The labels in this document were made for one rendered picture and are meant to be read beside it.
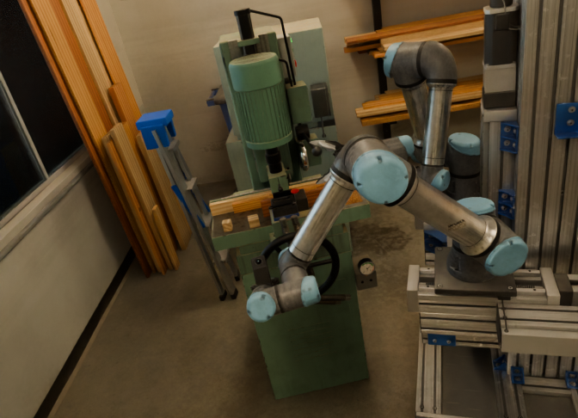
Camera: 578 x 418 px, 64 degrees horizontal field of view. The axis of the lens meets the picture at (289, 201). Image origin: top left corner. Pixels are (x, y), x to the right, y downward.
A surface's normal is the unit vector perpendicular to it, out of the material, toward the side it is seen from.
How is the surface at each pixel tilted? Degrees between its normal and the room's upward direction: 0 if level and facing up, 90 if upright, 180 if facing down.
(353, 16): 90
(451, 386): 0
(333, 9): 90
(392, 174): 84
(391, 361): 0
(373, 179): 84
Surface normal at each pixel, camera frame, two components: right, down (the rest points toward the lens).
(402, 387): -0.18, -0.87
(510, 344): -0.27, 0.49
